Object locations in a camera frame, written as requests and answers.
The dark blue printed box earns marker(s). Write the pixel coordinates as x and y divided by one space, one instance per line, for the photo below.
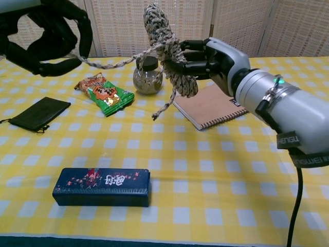
101 189

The woven folding screen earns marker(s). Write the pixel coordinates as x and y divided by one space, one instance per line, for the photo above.
120 25

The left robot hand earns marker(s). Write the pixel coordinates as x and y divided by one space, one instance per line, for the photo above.
51 43

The yellow checkered tablecloth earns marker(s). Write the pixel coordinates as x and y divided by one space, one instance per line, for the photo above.
205 193

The brown spiral notebook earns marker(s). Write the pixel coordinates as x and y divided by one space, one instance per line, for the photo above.
208 108

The orange green snack bag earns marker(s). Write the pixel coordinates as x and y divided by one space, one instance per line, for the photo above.
108 96

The glass jar black lid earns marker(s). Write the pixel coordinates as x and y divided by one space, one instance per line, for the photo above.
146 82

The brass screen hinge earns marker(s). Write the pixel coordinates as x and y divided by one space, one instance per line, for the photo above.
211 30

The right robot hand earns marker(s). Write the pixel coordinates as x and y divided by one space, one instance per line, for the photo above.
223 61

